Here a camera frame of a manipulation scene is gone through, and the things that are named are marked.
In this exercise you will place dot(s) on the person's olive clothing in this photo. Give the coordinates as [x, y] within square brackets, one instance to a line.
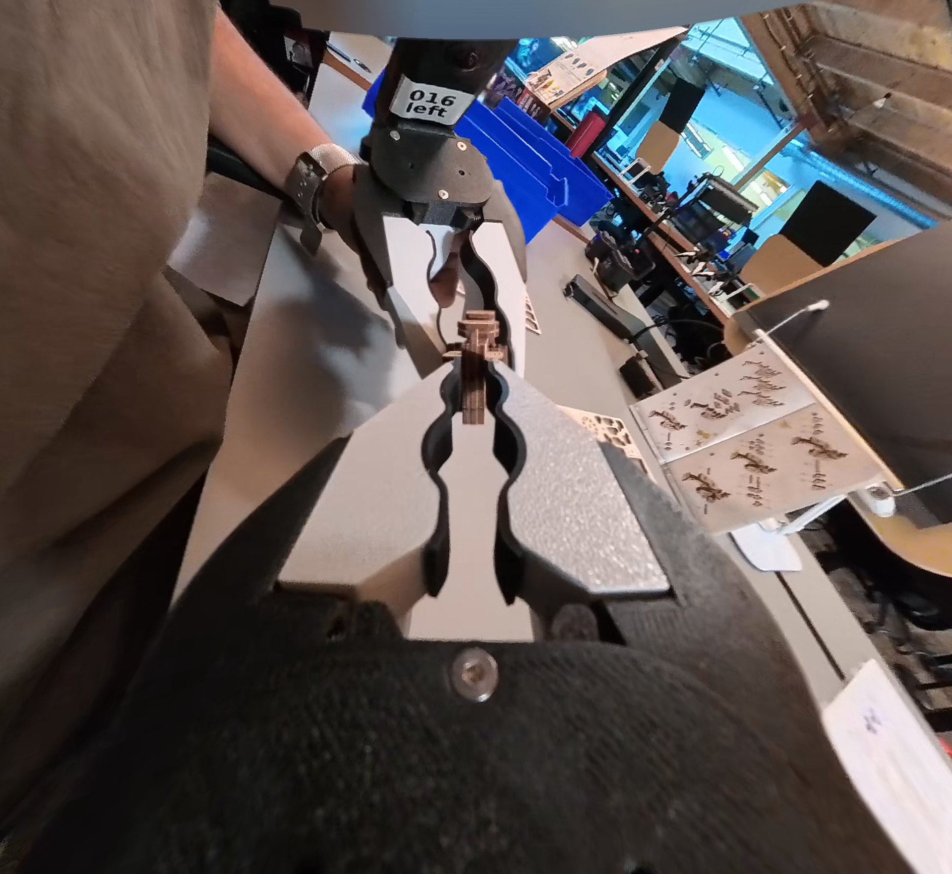
[89, 219]

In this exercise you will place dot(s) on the wooden motorcycle model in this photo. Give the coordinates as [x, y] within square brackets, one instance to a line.
[474, 383]

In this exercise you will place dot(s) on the black power strip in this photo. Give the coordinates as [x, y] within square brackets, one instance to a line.
[595, 305]

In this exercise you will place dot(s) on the grey desk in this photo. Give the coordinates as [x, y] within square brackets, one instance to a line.
[565, 368]

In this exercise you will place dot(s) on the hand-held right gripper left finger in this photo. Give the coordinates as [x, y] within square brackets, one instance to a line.
[372, 509]

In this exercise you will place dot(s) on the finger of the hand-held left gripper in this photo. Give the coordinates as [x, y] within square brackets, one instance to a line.
[405, 264]
[509, 294]

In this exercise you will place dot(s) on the person's left hand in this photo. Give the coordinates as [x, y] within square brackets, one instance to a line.
[338, 205]

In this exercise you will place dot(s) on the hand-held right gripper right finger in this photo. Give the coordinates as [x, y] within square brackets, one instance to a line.
[573, 509]

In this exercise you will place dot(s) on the cardboard box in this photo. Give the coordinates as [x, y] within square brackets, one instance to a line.
[781, 264]

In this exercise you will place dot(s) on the large black monitor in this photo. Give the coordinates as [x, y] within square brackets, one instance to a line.
[877, 338]

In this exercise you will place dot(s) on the silver wristwatch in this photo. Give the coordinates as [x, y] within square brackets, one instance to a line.
[305, 190]

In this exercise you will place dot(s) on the person's left forearm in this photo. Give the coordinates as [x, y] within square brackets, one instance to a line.
[253, 100]

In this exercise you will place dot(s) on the wooden work table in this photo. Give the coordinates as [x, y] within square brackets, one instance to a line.
[669, 249]

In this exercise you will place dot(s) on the red box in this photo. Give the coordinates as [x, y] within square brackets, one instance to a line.
[587, 134]

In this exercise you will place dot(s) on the blue plastic bin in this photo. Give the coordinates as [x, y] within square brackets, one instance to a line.
[565, 197]
[483, 123]

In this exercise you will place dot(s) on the black power adapter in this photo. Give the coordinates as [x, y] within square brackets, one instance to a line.
[638, 376]

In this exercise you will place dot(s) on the wooden puzzle parts sheet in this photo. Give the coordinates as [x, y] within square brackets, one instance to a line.
[610, 435]
[532, 309]

